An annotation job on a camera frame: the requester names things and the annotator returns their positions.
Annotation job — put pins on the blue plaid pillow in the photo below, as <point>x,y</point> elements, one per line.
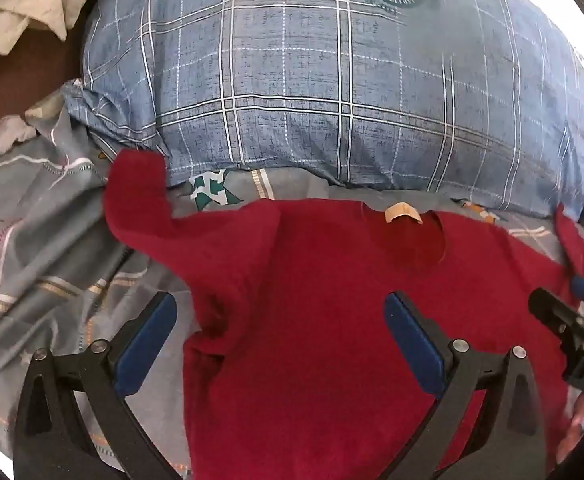
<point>297,85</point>

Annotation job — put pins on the grey printed bed sheet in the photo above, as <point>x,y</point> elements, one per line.
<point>32,240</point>

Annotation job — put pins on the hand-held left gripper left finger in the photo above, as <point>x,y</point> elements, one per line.
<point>144,345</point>

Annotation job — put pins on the red knit sweater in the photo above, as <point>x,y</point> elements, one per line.
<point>322,280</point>

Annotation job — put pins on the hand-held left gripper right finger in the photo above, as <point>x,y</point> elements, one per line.
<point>416,345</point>

